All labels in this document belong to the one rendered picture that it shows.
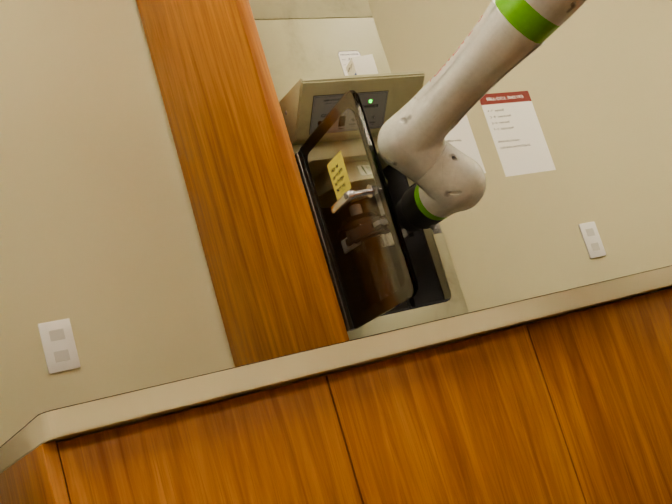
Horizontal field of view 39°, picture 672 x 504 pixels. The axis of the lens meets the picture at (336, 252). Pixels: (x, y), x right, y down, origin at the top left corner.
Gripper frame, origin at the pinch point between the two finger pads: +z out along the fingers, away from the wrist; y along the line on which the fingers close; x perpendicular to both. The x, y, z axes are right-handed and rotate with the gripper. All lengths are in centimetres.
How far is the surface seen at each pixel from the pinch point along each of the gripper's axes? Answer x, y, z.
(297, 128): -23.7, 17.3, -11.9
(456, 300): 18.4, -12.0, -7.2
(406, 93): -27.9, -9.9, -16.0
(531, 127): -36, -95, 36
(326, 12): -53, -2, -8
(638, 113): -37, -145, 37
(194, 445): 35, 65, -35
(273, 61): -41.5, 15.7, -7.7
